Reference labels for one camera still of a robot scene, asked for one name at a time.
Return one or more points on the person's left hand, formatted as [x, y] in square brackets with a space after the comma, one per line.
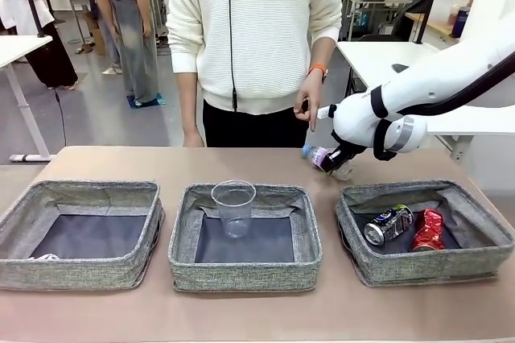
[310, 95]

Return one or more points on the clear plastic cup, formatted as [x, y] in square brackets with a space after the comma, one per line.
[233, 206]

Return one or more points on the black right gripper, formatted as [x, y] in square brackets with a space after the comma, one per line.
[348, 151]

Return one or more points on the blue floor mat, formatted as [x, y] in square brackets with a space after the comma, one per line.
[155, 100]

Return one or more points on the bystander in light trousers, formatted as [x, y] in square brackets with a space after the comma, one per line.
[104, 37]

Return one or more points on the bystander in faded jeans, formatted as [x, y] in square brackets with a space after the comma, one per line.
[138, 37]

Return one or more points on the dark blue bottle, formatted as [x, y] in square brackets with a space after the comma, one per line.
[460, 21]

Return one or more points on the large white table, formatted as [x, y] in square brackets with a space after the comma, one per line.
[374, 65]

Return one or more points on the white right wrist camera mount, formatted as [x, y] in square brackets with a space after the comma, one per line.
[324, 112]

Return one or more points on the clear plastic water bottle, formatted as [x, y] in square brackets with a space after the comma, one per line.
[316, 154]

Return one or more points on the grey fabric storage basket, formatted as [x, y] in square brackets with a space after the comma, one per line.
[241, 274]
[80, 274]
[422, 266]

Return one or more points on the white paper wad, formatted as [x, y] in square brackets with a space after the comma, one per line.
[46, 256]

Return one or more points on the bystander in black trousers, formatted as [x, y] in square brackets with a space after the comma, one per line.
[52, 49]

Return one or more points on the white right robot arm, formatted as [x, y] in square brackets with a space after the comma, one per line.
[442, 73]

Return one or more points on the person's right hand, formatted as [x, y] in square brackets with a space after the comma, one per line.
[193, 139]

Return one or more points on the person in white sweater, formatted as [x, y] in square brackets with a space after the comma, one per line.
[257, 37]

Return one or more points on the crushed red cola can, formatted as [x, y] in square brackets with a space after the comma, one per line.
[428, 230]

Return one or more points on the person's left forearm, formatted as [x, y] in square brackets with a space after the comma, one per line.
[322, 53]

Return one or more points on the translucent plastic storage box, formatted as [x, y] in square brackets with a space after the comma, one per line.
[442, 9]

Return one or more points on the person's right forearm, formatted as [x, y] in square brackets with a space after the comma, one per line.
[189, 101]

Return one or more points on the crushed blue Pepsi can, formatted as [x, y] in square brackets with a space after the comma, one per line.
[386, 226]

